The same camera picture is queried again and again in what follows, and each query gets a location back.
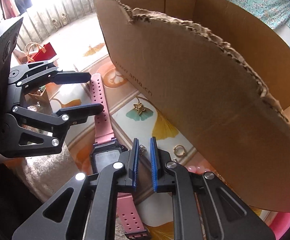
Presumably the gold flower brooch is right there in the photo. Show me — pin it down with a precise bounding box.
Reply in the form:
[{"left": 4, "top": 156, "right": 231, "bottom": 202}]
[{"left": 133, "top": 102, "right": 146, "bottom": 115}]

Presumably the gold ring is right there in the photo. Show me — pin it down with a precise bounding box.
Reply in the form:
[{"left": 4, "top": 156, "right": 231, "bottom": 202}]
[{"left": 173, "top": 144, "right": 186, "bottom": 158}]

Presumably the pink purple smart watch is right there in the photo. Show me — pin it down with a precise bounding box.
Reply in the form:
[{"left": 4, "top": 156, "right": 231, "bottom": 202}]
[{"left": 90, "top": 73, "right": 151, "bottom": 239}]

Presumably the brown cardboard box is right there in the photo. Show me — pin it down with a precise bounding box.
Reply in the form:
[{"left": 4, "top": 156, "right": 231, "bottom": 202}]
[{"left": 94, "top": 0, "right": 290, "bottom": 212}]

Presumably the pink blanket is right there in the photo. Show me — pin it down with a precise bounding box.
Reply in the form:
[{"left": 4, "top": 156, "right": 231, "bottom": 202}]
[{"left": 269, "top": 212, "right": 290, "bottom": 240}]

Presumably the red gift bag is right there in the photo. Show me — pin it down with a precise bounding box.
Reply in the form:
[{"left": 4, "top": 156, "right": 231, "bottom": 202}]
[{"left": 24, "top": 42, "right": 56, "bottom": 62}]

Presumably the patterned tablecloth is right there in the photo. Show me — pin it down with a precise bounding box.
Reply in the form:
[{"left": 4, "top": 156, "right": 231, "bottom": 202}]
[{"left": 51, "top": 56, "right": 234, "bottom": 239}]

